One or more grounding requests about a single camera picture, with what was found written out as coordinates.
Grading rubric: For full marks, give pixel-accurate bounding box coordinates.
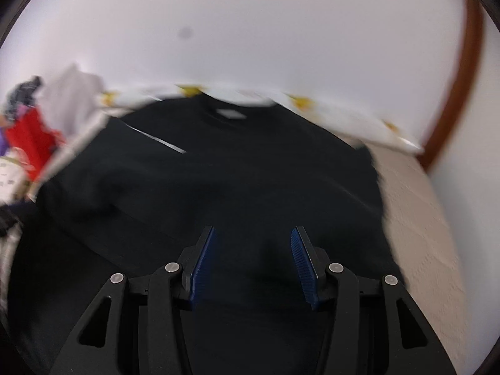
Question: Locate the white black-dotted cloth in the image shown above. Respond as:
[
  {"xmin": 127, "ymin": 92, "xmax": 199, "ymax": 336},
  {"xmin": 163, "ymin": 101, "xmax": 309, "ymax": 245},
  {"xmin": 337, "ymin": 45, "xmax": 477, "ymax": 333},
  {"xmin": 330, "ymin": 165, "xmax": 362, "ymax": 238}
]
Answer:
[{"xmin": 0, "ymin": 146, "xmax": 36, "ymax": 206}]

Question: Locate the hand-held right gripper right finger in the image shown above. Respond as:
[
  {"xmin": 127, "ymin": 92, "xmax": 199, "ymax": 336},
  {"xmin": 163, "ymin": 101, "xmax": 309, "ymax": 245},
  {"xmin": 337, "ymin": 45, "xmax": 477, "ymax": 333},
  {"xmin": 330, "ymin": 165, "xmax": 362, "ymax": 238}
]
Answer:
[{"xmin": 290, "ymin": 226, "xmax": 458, "ymax": 375}]

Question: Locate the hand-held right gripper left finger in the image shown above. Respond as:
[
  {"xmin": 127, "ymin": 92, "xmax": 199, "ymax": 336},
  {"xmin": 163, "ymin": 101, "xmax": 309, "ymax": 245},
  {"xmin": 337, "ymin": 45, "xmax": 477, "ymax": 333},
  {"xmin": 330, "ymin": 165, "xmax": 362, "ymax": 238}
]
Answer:
[{"xmin": 49, "ymin": 226, "xmax": 217, "ymax": 375}]

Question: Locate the black sweatshirt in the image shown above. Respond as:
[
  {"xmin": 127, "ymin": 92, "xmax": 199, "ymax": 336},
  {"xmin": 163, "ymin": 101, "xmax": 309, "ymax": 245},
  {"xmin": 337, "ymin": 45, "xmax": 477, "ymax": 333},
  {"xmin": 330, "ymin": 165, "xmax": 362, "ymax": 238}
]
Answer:
[{"xmin": 8, "ymin": 96, "xmax": 407, "ymax": 375}]

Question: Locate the brown wooden bed frame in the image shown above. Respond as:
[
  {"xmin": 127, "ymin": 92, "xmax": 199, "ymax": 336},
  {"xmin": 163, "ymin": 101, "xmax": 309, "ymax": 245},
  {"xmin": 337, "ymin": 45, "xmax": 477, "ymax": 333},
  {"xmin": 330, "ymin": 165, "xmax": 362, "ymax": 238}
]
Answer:
[{"xmin": 416, "ymin": 0, "xmax": 485, "ymax": 173}]

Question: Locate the red box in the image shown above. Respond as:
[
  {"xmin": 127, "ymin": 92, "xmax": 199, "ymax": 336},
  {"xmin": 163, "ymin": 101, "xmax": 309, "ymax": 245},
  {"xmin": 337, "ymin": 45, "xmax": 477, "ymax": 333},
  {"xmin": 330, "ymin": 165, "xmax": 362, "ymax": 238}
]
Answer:
[{"xmin": 6, "ymin": 107, "xmax": 65, "ymax": 182}]

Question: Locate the dark clothes pile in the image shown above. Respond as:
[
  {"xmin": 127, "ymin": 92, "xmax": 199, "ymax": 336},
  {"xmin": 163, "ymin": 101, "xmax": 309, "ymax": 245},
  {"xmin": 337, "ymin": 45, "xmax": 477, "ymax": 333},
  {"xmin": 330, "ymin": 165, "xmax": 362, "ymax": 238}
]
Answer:
[{"xmin": 4, "ymin": 76, "xmax": 43, "ymax": 120}]

